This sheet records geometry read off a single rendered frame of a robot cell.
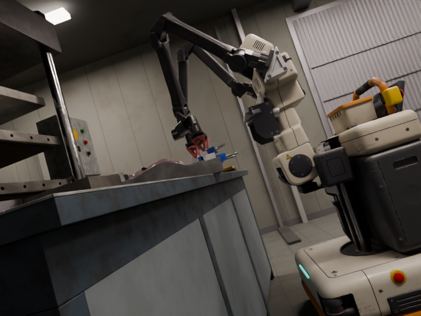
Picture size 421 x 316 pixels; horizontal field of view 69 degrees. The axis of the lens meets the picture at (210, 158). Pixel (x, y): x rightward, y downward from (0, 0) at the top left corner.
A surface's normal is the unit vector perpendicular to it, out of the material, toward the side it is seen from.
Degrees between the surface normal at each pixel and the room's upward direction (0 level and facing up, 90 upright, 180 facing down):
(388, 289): 90
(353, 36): 90
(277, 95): 90
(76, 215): 90
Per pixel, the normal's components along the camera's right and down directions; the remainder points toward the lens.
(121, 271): 0.93, -0.31
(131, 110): -0.09, -0.07
